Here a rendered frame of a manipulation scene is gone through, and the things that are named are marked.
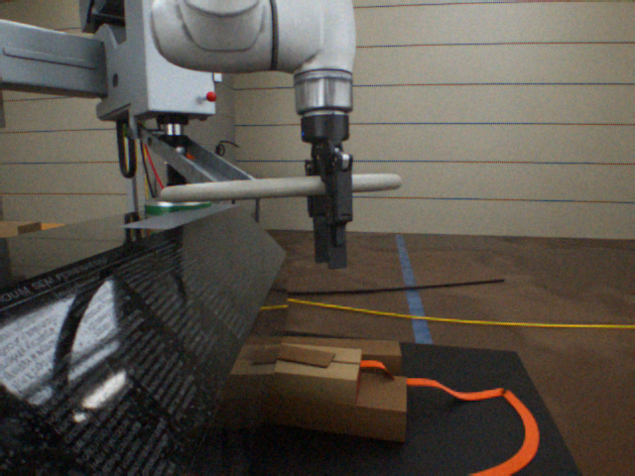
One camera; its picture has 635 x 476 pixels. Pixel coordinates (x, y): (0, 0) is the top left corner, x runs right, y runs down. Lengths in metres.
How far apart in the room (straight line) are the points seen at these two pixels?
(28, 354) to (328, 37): 0.56
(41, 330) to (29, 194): 7.47
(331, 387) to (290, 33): 1.24
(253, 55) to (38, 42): 1.35
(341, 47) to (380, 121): 5.07
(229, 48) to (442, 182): 5.24
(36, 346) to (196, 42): 0.44
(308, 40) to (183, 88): 0.80
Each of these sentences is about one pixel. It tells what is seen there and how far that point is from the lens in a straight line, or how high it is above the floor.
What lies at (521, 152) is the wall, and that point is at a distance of 5.95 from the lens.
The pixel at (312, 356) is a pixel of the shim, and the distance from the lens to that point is 1.65.
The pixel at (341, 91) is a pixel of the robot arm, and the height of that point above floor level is 1.12.
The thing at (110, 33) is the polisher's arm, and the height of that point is 1.51.
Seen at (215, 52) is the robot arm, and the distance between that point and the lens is 0.60.
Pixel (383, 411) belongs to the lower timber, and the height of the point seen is 0.14.
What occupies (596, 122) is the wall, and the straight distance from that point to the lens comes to 6.31.
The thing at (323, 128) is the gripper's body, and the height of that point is 1.07.
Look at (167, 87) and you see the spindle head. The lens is 1.34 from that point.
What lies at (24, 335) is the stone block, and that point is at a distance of 0.61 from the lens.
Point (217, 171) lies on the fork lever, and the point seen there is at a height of 0.99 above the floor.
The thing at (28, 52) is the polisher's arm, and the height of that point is 1.41.
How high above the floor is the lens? 1.03
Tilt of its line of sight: 11 degrees down
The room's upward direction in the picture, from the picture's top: straight up
